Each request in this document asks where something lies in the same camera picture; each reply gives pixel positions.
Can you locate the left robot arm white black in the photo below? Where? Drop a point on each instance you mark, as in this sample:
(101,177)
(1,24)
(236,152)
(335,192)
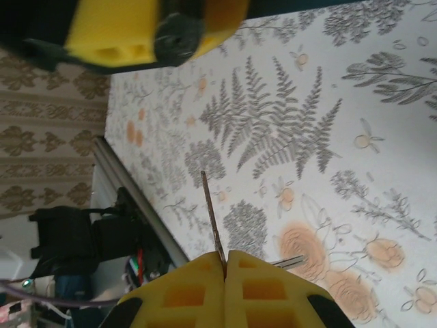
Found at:
(68,232)

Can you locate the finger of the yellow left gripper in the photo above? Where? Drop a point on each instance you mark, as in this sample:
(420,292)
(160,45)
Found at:
(225,20)
(112,27)

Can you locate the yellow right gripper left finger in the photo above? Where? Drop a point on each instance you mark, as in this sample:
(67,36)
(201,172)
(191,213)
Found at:
(184,297)

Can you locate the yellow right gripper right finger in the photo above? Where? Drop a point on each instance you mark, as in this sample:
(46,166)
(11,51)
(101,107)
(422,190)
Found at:
(266,297)

